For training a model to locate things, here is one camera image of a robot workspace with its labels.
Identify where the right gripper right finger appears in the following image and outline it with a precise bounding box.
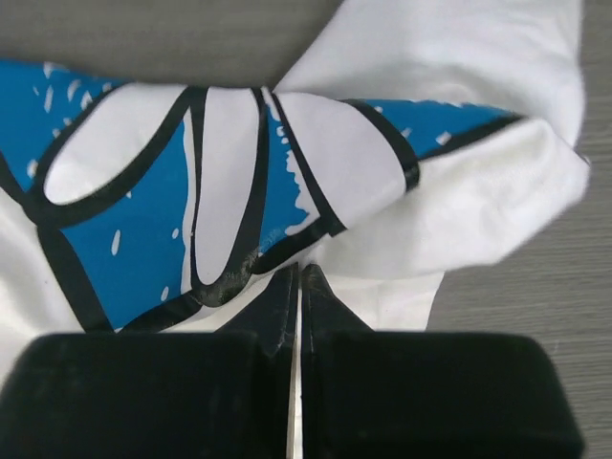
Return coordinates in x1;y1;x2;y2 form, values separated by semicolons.
301;265;584;458

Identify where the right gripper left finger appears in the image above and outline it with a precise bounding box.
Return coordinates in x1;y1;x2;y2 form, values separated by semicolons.
1;267;298;458

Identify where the white printed t-shirt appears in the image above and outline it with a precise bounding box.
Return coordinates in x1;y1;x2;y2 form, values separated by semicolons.
0;0;592;336

